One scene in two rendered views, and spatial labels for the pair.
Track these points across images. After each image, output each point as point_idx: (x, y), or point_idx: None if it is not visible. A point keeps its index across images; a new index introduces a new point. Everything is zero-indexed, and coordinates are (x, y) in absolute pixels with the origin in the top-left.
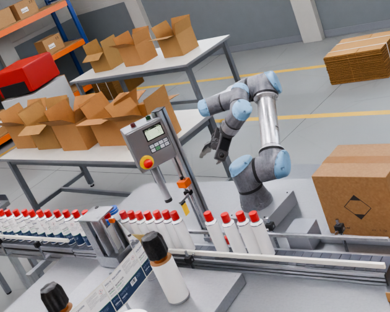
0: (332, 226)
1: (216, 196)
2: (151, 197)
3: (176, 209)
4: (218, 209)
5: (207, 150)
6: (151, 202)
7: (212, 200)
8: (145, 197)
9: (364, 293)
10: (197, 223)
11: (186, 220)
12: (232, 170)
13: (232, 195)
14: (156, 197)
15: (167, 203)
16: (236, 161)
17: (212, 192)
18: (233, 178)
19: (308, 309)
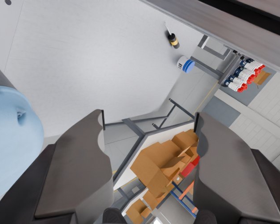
0: None
1: (82, 99)
2: (153, 94)
3: (130, 72)
4: (70, 67)
5: (233, 168)
6: (153, 86)
7: (87, 90)
8: (157, 93)
9: None
10: (100, 29)
11: (117, 43)
12: (4, 109)
13: (56, 104)
14: (148, 94)
15: (140, 83)
16: (16, 165)
17: (91, 107)
18: (8, 86)
19: None
